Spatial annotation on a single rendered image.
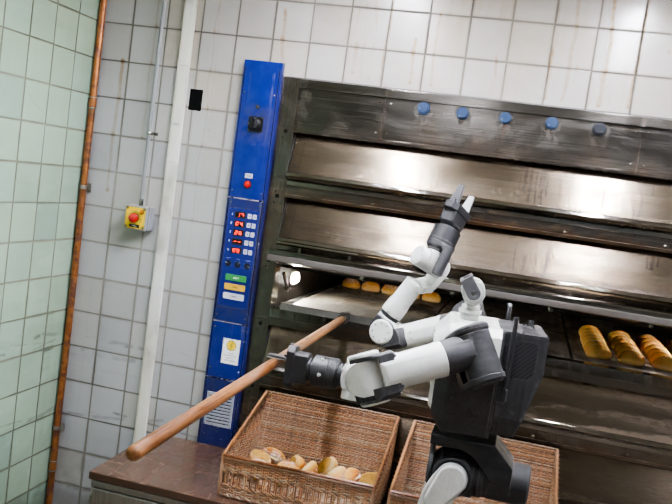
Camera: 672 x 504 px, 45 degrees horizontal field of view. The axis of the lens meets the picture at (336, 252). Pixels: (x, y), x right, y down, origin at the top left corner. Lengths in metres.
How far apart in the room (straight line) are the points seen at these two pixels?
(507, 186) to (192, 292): 1.34
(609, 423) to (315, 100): 1.66
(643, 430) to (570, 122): 1.16
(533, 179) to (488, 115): 0.29
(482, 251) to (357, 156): 0.61
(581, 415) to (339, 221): 1.17
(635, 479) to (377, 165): 1.52
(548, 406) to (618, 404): 0.25
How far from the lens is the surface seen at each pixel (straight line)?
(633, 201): 3.16
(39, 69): 3.35
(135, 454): 1.58
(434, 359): 2.02
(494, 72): 3.18
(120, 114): 3.59
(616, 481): 3.32
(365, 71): 3.25
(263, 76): 3.32
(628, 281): 3.16
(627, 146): 3.18
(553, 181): 3.16
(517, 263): 3.14
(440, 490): 2.33
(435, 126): 3.19
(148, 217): 3.45
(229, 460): 2.96
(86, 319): 3.69
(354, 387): 2.04
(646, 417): 3.26
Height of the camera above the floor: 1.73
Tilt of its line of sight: 5 degrees down
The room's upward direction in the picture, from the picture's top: 8 degrees clockwise
